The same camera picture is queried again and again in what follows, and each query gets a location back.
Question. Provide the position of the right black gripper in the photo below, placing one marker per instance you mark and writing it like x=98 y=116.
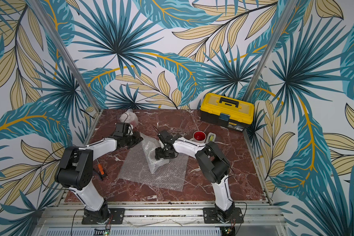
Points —
x=164 y=152

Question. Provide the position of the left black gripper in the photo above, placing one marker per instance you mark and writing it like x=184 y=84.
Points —
x=137 y=139

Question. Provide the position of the clear bubble wrap sheet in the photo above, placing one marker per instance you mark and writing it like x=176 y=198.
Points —
x=129 y=117
x=140 y=166

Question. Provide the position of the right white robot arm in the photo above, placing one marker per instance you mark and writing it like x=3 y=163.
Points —
x=212 y=162

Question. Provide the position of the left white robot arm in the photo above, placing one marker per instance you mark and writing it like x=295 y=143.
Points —
x=75 y=168

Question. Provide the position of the white mug red inside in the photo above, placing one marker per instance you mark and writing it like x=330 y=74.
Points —
x=199 y=137

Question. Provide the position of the small green white box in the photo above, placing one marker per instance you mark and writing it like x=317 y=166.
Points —
x=210 y=140

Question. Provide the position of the yellow black toolbox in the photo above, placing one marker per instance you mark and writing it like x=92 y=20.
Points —
x=227 y=112

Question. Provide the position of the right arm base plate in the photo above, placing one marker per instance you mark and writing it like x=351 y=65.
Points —
x=214 y=215

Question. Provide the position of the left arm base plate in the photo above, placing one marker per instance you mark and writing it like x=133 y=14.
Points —
x=104 y=216

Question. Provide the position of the front aluminium rail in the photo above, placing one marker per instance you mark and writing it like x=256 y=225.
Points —
x=162 y=219

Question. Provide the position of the left aluminium frame post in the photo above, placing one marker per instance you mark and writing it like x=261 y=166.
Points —
x=45 y=20

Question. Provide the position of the aluminium frame post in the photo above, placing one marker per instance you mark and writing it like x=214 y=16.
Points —
x=45 y=20
x=280 y=24

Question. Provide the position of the right aluminium frame post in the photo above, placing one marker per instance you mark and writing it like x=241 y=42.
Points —
x=280 y=24

